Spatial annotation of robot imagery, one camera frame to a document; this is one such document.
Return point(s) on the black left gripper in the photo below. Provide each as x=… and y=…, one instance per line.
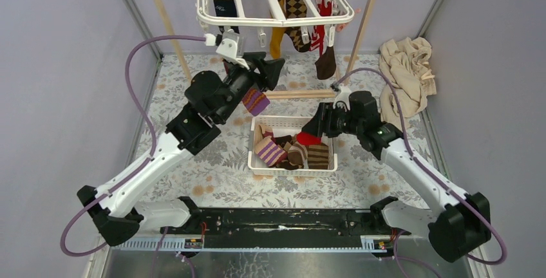
x=265, y=78

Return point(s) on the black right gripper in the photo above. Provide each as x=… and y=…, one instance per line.
x=322, y=121

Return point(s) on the brown cream striped sock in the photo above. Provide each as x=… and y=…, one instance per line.
x=318, y=156

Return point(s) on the tan brown sock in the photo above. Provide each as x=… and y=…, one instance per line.
x=297, y=155

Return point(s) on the maroon purple striped sock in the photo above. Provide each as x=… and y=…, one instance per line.
x=255, y=101

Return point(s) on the dark brown sock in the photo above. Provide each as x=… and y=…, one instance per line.
x=326, y=64

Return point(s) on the purple striped beige sock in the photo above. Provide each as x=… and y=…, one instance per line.
x=266, y=148

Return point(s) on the brown argyle sock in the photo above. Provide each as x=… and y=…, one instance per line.
x=284, y=142
x=296, y=9

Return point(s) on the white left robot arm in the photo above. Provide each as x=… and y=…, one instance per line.
x=116, y=207

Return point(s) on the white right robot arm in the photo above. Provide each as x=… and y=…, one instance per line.
x=455, y=222

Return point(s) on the white clip sock hanger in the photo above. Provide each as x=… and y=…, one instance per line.
x=273, y=17

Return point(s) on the white plastic basket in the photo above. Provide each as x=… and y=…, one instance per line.
x=281, y=126

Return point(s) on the mustard yellow striped sock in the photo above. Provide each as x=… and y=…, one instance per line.
x=277, y=35

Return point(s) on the navy blue sock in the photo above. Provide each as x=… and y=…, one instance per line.
x=222, y=5

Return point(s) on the beige crumpled cloth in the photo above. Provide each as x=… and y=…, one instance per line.
x=406, y=64

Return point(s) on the wooden clothes rack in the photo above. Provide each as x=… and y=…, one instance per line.
x=278, y=95

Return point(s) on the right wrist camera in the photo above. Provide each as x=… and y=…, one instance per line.
x=343, y=93

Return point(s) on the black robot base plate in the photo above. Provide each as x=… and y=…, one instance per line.
x=282, y=228

